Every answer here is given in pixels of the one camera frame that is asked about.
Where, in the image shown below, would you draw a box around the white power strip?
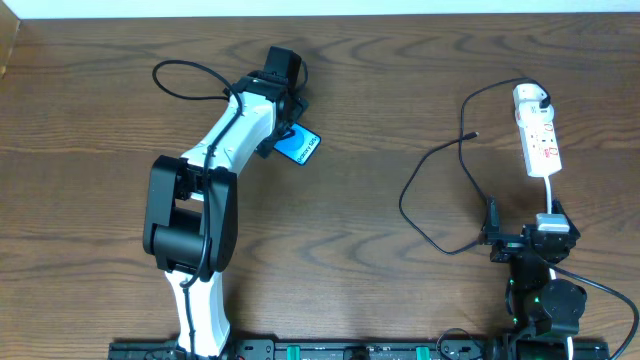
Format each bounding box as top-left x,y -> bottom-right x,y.
519,121 -> 562,178

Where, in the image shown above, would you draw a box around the black USB charging cable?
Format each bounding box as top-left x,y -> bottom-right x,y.
398,76 -> 553,257

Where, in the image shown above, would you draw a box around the blue Galaxy smartphone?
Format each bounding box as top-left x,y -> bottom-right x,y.
274,124 -> 322,166

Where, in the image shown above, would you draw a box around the white USB charger adapter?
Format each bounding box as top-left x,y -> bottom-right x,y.
513,83 -> 554,128

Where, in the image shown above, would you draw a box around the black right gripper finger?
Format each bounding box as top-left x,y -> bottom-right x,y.
552,199 -> 573,225
481,196 -> 501,245

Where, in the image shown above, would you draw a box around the white power strip cord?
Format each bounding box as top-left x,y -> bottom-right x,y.
543,174 -> 575,360

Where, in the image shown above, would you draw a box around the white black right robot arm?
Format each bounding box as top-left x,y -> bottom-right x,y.
480,196 -> 587,359

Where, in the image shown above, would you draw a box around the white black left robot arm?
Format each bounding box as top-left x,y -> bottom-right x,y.
142,46 -> 308,359

